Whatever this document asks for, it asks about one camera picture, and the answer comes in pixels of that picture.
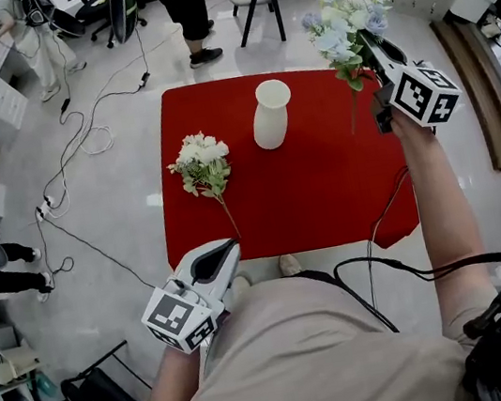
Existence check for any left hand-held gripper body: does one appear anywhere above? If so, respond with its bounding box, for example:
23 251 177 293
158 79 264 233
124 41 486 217
133 261 236 362

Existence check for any white power strip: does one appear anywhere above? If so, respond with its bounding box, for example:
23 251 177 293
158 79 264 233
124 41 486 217
33 193 57 222

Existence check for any beige desktop device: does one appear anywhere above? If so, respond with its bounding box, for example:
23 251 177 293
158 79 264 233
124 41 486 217
0 343 44 386

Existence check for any teal container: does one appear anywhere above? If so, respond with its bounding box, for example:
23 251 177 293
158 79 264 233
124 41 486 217
32 368 60 399

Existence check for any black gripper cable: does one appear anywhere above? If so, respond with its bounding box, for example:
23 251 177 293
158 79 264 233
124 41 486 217
318 150 501 342

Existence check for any wooden step platform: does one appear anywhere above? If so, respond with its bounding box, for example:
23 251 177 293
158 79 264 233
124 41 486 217
432 8 501 178

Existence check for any person's right shoe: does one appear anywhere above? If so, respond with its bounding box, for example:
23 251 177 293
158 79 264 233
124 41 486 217
277 253 303 279

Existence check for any black folding chair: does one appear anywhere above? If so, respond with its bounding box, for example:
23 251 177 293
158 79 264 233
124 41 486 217
54 337 155 401

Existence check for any person's right forearm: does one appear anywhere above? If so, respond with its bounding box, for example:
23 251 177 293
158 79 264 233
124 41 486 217
387 103 501 347

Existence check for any black mesh office chair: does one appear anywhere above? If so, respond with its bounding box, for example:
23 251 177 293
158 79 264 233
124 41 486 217
71 0 152 54

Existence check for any white flower bouquet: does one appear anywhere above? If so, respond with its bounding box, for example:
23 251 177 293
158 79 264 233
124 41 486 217
161 127 244 250

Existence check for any person's left forearm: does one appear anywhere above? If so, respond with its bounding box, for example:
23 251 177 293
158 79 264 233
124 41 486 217
130 340 214 401

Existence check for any pale blue flower bouquet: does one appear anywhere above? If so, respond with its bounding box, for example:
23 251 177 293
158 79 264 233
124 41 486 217
296 0 414 141

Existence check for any person's shoe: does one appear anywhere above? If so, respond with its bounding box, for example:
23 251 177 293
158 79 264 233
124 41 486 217
228 271 255 302
277 253 303 279

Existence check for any long black floor cable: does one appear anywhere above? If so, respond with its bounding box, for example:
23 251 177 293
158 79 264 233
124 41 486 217
38 196 158 306

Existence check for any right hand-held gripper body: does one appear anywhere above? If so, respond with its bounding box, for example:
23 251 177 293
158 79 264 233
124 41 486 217
364 56 467 138

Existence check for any person's torso in beige shirt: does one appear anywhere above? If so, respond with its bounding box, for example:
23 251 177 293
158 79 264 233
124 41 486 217
111 248 480 401

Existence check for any white ceramic vase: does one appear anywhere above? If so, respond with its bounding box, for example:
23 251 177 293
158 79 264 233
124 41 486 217
244 76 301 153

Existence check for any person's left shoe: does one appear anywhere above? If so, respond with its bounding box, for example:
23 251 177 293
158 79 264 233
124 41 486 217
228 271 255 302

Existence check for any red tablecloth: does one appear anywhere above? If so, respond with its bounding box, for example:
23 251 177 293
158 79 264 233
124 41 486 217
140 50 425 286

